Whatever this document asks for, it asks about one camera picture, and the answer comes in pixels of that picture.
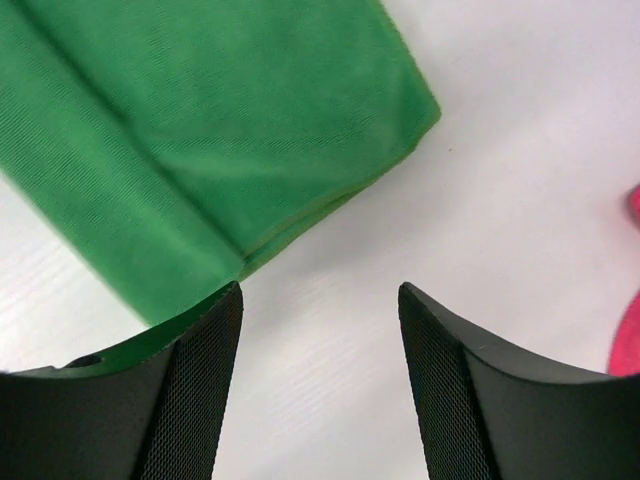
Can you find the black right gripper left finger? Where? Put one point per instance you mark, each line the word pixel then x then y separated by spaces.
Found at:
pixel 150 407

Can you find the pink microfiber towel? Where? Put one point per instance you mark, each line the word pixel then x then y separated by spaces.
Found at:
pixel 624 354

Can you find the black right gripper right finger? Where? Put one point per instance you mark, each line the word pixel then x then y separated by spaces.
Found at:
pixel 489 409

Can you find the green microfiber towel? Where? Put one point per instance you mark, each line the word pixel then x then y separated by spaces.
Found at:
pixel 166 148

